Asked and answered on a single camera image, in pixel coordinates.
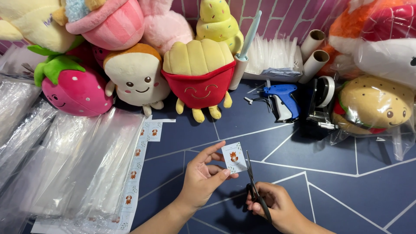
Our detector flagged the pale yellow plush toy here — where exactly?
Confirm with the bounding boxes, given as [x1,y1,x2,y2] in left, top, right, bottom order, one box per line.
[0,0,77,54]

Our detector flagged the person's right hand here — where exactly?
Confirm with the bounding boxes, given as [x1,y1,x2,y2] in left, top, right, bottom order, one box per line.
[245,181,313,234]

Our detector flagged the blue tagging gun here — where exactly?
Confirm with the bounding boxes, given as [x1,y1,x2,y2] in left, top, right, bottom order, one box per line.
[263,80,301,123]

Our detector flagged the black tape dispenser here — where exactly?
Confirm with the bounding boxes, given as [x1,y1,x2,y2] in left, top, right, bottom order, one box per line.
[305,76,338,130]

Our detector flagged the white fox print tag card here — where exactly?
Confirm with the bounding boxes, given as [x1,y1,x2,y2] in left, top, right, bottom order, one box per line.
[221,142,248,175]

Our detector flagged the burger plush toy in bag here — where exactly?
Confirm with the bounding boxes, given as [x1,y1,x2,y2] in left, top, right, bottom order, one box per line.
[328,74,416,162]

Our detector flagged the small stack of clear bags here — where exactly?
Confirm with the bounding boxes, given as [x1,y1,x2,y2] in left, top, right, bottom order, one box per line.
[0,77,43,145]

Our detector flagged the pink fluffy plush toy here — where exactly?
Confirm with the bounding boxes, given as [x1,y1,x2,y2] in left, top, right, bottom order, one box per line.
[138,0,195,58]

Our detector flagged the large stack of clear bags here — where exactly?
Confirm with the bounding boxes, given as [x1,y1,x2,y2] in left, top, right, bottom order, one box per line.
[0,107,147,234]

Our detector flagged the dark red strawberry plush toy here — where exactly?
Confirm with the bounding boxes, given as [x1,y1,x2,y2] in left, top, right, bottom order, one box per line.
[28,35,108,69]

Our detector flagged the cardboard tube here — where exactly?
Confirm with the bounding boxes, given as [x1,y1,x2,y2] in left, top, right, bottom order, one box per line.
[298,50,330,84]
[300,29,326,62]

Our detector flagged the toast plush toy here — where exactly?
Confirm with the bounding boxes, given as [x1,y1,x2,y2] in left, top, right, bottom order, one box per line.
[103,43,171,117]

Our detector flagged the narrow stack of clear bags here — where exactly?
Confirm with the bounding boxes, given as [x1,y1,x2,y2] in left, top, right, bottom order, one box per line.
[0,99,60,192]

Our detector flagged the small cut strip of tags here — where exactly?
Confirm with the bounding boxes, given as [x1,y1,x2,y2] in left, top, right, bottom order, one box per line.
[146,122,163,142]

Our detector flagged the black scissors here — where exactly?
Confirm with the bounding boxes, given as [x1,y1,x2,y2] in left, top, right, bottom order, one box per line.
[245,150,273,225]

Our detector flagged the yellow ice cream plush toy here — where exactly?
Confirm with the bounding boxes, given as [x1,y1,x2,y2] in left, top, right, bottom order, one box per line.
[195,0,244,55]

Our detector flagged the white tray of plastic tag pins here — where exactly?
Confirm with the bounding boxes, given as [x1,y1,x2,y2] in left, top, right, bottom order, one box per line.
[243,34,305,83]

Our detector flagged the lint roller with blue handle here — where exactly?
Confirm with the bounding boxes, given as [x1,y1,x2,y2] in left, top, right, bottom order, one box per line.
[228,10,262,91]

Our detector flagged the crumpled clear bags heap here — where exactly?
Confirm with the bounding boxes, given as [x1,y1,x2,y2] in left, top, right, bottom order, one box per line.
[0,43,47,80]

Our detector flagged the pink cupcake plush toy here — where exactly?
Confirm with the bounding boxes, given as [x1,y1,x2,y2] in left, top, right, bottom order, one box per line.
[52,0,145,51]

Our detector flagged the person's left hand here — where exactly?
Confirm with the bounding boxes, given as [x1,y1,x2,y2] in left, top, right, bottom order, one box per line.
[177,140,240,212]

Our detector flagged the black string loops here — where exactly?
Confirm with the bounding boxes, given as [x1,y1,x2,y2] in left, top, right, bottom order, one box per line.
[244,96,279,115]

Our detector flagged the sheet of printed fox tags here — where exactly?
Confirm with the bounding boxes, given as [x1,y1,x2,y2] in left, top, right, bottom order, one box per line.
[31,114,176,234]

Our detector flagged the red and white plush in bag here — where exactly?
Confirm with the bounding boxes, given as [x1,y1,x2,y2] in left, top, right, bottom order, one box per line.
[353,3,416,89]

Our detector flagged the orange plush toy in bag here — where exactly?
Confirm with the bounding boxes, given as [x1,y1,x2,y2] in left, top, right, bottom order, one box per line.
[317,0,416,77]

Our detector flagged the pink strawberry plush toy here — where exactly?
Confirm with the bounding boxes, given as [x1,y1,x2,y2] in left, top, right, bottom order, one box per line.
[34,55,114,117]

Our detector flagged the red french fries plush toy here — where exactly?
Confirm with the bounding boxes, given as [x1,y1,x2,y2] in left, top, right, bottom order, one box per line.
[161,38,237,124]

